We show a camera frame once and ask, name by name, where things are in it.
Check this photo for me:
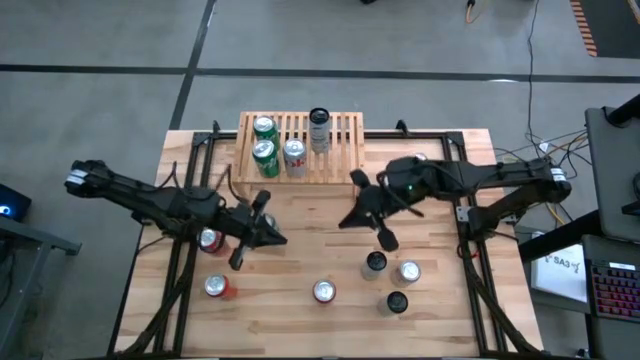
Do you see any black side desk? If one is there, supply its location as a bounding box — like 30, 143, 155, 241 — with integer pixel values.
517, 209, 640, 360

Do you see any black floor cable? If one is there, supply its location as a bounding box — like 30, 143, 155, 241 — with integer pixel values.
525, 0, 541, 146

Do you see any black pole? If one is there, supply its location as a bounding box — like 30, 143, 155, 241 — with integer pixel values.
602, 93, 640, 127

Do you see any black computer with blue light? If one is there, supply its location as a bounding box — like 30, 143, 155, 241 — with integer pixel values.
0, 182, 33, 224

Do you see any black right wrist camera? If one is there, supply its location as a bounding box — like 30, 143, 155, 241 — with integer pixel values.
392, 159, 426, 196

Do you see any black left camera cable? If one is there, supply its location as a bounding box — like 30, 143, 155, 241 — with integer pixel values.
157, 160, 249, 206

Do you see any black right camera cable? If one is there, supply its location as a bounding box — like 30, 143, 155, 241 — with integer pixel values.
375, 169, 426, 219

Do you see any white SA3 paper sign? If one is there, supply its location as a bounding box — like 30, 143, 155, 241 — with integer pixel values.
529, 243, 590, 304

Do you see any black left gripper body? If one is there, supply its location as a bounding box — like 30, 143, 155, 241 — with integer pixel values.
224, 190, 273, 271

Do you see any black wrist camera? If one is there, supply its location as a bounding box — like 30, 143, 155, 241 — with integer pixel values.
199, 194, 231, 231
392, 159, 426, 196

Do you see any backlit black keyboard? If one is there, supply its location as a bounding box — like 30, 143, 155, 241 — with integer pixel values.
588, 260, 640, 324

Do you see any black camera cable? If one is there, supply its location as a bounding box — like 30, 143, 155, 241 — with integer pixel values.
157, 160, 249, 206
375, 169, 426, 219

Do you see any wooden slatted shelf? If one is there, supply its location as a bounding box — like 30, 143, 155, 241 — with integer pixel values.
231, 110, 366, 197

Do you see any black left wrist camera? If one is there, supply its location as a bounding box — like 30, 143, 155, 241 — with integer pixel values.
199, 194, 231, 231

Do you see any red Fanta strawberry can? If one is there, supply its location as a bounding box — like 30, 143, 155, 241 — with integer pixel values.
312, 278, 338, 305
198, 227, 232, 258
204, 273, 238, 301

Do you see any black aluminium table frame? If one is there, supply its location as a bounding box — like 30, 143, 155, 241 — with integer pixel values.
107, 119, 539, 359

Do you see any grey side table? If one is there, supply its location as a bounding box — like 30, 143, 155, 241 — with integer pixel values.
0, 214, 83, 360

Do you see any black braided cable loom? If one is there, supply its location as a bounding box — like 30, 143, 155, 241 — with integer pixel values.
457, 242, 531, 357
117, 234, 199, 359

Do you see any orange striped black mat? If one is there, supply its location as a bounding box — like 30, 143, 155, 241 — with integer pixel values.
569, 0, 640, 59

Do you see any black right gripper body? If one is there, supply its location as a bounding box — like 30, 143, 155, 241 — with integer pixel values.
349, 168, 409, 253

